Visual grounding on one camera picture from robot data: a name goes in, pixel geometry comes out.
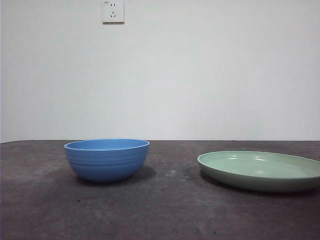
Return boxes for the blue ribbed bowl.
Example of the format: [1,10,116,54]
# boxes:
[63,138,151,183]

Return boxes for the green shallow plate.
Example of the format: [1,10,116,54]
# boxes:
[196,150,320,193]

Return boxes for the white wall socket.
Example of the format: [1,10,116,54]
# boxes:
[102,0,126,25]

